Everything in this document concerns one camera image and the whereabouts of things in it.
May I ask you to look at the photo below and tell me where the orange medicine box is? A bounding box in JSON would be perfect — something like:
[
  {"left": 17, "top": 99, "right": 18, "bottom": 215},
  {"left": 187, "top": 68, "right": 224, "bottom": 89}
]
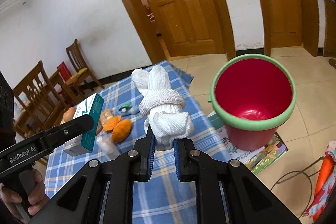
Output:
[{"left": 96, "top": 109, "right": 113, "bottom": 135}]

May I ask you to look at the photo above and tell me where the white teal carton box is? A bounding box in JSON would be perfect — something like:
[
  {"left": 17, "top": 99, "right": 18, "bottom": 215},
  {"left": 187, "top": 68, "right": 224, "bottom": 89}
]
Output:
[{"left": 63, "top": 93, "right": 104, "bottom": 156}]

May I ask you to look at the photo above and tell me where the red green trash bin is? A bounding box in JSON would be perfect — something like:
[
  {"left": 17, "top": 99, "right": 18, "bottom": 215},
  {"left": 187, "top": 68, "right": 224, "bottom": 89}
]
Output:
[{"left": 208, "top": 54, "right": 297, "bottom": 151}]

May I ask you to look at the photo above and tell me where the person's left hand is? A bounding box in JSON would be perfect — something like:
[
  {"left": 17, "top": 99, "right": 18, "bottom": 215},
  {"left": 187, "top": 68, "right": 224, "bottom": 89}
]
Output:
[{"left": 1, "top": 169, "right": 49, "bottom": 223}]

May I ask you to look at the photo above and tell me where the blue plaid tablecloth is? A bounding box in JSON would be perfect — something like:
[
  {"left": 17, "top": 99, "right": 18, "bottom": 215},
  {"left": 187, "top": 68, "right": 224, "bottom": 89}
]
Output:
[{"left": 45, "top": 61, "right": 239, "bottom": 223}]

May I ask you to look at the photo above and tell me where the clear plastic bottle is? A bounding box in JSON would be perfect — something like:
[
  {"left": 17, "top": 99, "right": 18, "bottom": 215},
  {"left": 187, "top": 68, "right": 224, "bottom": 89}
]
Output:
[{"left": 96, "top": 136, "right": 120, "bottom": 160}]

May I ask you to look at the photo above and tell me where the green blue toy figure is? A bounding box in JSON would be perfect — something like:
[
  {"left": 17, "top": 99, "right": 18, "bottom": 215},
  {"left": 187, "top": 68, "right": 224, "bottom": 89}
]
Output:
[{"left": 117, "top": 103, "right": 139, "bottom": 117}]

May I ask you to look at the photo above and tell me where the wooden chair near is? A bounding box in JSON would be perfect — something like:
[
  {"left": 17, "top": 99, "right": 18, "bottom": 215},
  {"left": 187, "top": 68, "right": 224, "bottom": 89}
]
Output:
[{"left": 13, "top": 60, "right": 69, "bottom": 138}]

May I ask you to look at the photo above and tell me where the wooden chair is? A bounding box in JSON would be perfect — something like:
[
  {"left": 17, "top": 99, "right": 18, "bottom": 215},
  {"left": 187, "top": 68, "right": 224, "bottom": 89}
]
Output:
[
  {"left": 66, "top": 39, "right": 104, "bottom": 89},
  {"left": 13, "top": 60, "right": 69, "bottom": 138}
]

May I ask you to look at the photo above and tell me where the brown egg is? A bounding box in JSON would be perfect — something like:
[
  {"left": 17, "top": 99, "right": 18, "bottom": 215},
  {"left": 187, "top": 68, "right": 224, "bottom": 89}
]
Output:
[{"left": 62, "top": 107, "right": 76, "bottom": 123}]

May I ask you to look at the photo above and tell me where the colourful book under bin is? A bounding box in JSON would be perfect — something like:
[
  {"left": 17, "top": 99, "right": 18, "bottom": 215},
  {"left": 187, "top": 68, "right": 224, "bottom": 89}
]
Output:
[{"left": 207, "top": 111, "right": 288, "bottom": 175}]

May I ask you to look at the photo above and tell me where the red small chair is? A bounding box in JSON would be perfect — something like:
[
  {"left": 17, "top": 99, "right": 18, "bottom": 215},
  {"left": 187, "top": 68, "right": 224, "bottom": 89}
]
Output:
[{"left": 57, "top": 62, "right": 72, "bottom": 82}]

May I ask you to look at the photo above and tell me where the wooden chair far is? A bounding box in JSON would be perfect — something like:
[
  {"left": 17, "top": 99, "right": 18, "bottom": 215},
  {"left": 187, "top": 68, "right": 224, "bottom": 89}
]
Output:
[{"left": 66, "top": 39, "right": 104, "bottom": 89}]

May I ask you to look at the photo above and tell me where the floral cloth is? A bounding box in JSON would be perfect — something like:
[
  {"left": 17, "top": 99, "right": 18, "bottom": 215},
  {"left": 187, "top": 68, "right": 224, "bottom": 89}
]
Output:
[{"left": 305, "top": 140, "right": 335, "bottom": 221}]

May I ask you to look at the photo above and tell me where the orange pole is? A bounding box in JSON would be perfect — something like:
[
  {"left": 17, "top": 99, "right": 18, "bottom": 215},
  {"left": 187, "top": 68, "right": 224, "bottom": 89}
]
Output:
[{"left": 314, "top": 155, "right": 335, "bottom": 196}]

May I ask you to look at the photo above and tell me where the open wooden door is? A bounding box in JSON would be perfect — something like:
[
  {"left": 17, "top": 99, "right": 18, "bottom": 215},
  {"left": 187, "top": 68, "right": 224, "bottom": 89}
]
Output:
[{"left": 123, "top": 0, "right": 227, "bottom": 58}]

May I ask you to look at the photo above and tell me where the grey floor cable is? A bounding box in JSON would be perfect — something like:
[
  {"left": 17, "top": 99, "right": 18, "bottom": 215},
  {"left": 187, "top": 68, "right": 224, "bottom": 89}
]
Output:
[{"left": 270, "top": 156, "right": 326, "bottom": 219}]

